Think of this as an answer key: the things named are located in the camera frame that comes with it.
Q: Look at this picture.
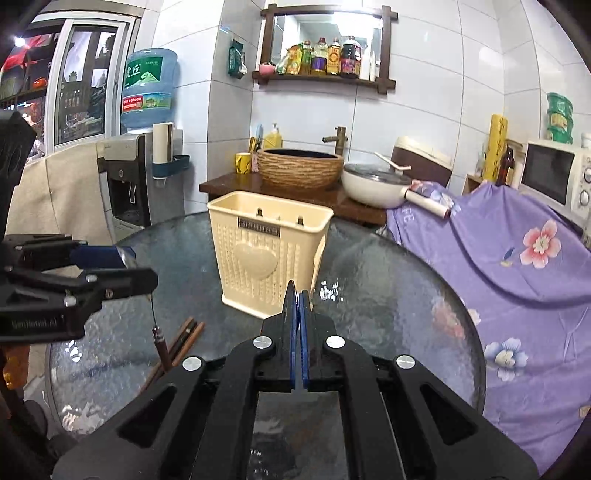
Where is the woven basin sink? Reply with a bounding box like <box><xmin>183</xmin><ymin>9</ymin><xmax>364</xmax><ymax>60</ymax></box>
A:
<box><xmin>256</xmin><ymin>148</ymin><xmax>345</xmax><ymax>190</ymax></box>

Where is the purple label oil bottle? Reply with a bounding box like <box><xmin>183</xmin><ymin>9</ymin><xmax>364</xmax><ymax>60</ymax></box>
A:
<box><xmin>311</xmin><ymin>37</ymin><xmax>329</xmax><ymax>76</ymax></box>

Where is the orange label oil bottle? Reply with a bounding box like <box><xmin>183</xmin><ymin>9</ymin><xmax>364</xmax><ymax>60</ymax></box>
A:
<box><xmin>327</xmin><ymin>37</ymin><xmax>343</xmax><ymax>76</ymax></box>

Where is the white microwave oven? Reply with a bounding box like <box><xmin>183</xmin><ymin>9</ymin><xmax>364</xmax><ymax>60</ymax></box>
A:
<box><xmin>516</xmin><ymin>139</ymin><xmax>591</xmax><ymax>223</ymax></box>

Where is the grey water dispenser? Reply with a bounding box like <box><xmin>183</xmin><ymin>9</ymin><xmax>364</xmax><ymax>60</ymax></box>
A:
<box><xmin>96</xmin><ymin>132</ymin><xmax>154</xmax><ymax>232</ymax></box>

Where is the brown white rice cooker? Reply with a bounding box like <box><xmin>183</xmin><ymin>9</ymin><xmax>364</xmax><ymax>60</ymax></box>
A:
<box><xmin>391</xmin><ymin>136</ymin><xmax>454</xmax><ymax>188</ymax></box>

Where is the glass sliding door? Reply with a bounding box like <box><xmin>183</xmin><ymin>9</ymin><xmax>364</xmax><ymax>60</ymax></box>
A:
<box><xmin>52</xmin><ymin>18</ymin><xmax>140</xmax><ymax>148</ymax></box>

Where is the yellow roll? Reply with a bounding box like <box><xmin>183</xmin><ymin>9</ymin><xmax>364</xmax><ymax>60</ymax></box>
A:
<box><xmin>482</xmin><ymin>114</ymin><xmax>509</xmax><ymax>184</ymax></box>

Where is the blue water jug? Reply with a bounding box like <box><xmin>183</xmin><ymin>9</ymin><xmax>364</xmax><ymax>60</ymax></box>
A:
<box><xmin>120</xmin><ymin>48</ymin><xmax>179</xmax><ymax>130</ymax></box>

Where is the white spatula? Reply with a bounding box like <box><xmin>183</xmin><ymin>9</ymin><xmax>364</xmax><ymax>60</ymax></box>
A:
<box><xmin>373</xmin><ymin>151</ymin><xmax>413</xmax><ymax>172</ymax></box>

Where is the bronze faucet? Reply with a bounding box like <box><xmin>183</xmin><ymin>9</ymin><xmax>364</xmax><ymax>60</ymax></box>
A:
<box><xmin>322</xmin><ymin>126</ymin><xmax>348</xmax><ymax>156</ymax></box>

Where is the white pan with glass lid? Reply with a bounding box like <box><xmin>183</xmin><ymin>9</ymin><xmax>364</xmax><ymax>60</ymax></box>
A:
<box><xmin>342</xmin><ymin>162</ymin><xmax>452</xmax><ymax>221</ymax></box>

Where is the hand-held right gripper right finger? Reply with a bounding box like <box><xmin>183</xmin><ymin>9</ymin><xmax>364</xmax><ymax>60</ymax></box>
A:
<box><xmin>299</xmin><ymin>291</ymin><xmax>539</xmax><ymax>480</ymax></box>

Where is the beige cloth cover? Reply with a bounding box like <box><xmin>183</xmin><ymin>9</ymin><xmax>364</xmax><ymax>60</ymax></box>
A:
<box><xmin>4</xmin><ymin>143</ymin><xmax>116</xmax><ymax>246</ymax></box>

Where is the red hanging decoration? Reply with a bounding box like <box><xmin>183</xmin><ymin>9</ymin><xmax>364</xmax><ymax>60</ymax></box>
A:
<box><xmin>1</xmin><ymin>38</ymin><xmax>52</xmax><ymax>71</ymax></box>

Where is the wooden framed mirror shelf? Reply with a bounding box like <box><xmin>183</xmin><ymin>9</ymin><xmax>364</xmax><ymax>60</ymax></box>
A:
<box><xmin>252</xmin><ymin>4</ymin><xmax>399</xmax><ymax>96</ymax></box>

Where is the purple floral cloth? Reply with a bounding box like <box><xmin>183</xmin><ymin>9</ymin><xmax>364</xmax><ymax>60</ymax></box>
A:
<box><xmin>385</xmin><ymin>180</ymin><xmax>591</xmax><ymax>474</ymax></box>

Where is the person's left hand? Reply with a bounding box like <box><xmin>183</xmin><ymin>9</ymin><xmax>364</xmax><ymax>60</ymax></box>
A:
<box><xmin>4</xmin><ymin>345</ymin><xmax>31</xmax><ymax>389</ymax></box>

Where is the brown glass bottle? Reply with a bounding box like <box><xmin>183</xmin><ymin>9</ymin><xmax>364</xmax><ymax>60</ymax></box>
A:
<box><xmin>496</xmin><ymin>143</ymin><xmax>516</xmax><ymax>187</ymax></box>

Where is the dark sauce bottle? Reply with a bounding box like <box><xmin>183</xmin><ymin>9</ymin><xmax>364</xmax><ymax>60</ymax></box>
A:
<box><xmin>341</xmin><ymin>35</ymin><xmax>362</xmax><ymax>79</ymax></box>

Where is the thin metal pick wooden handle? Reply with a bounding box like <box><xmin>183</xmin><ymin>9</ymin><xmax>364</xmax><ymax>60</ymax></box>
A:
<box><xmin>149</xmin><ymin>295</ymin><xmax>175</xmax><ymax>371</ymax></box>

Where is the cream plastic utensil holder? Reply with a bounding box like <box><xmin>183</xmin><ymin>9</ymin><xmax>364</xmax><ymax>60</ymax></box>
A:
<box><xmin>207</xmin><ymin>191</ymin><xmax>334</xmax><ymax>320</ymax></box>

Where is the stack of green noodle cups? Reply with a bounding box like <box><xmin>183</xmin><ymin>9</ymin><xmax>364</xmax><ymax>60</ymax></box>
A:
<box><xmin>546</xmin><ymin>92</ymin><xmax>574</xmax><ymax>144</ymax></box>

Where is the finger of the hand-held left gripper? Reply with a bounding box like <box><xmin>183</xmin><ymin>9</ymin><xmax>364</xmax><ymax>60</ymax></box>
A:
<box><xmin>4</xmin><ymin>234</ymin><xmax>137</xmax><ymax>277</ymax></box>
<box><xmin>0</xmin><ymin>268</ymin><xmax>158</xmax><ymax>319</ymax></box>

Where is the green packet on wall hook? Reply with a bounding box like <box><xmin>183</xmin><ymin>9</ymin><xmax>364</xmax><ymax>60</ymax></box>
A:
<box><xmin>228</xmin><ymin>39</ymin><xmax>248</xmax><ymax>79</ymax></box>

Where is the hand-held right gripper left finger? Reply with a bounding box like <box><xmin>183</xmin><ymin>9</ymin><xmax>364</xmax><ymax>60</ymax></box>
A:
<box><xmin>53</xmin><ymin>280</ymin><xmax>296</xmax><ymax>480</ymax></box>

